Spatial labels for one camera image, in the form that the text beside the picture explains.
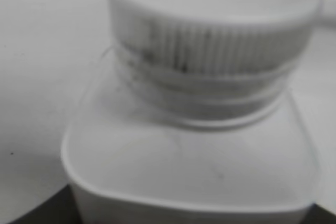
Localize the white yili changqing yogurt bottle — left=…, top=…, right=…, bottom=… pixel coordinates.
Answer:
left=61, top=51, right=322, bottom=223

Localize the white ribbed bottle cap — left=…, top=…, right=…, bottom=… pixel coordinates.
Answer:
left=109, top=0, right=322, bottom=76

